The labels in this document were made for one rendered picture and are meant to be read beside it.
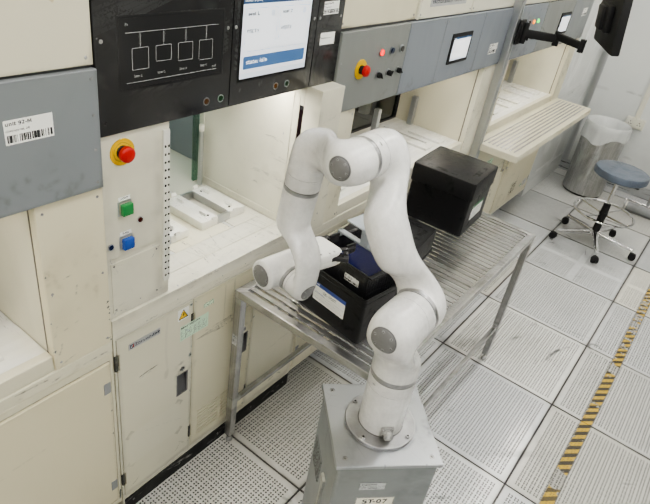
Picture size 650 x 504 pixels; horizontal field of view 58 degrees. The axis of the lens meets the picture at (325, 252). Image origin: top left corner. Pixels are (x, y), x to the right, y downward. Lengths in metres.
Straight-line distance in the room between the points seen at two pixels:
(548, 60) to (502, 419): 2.72
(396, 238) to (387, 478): 0.64
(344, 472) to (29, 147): 1.03
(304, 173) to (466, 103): 1.99
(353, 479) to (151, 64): 1.11
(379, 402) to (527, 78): 3.56
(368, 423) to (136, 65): 1.03
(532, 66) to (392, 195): 3.49
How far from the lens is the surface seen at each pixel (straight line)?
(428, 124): 3.38
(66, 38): 1.31
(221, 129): 2.24
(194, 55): 1.52
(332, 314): 1.86
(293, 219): 1.44
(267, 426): 2.57
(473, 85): 3.23
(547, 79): 4.68
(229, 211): 2.14
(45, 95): 1.30
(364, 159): 1.20
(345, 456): 1.54
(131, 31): 1.39
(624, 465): 3.02
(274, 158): 2.09
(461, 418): 2.82
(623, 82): 5.74
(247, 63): 1.66
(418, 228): 2.32
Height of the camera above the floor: 1.95
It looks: 32 degrees down
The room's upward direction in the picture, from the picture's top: 10 degrees clockwise
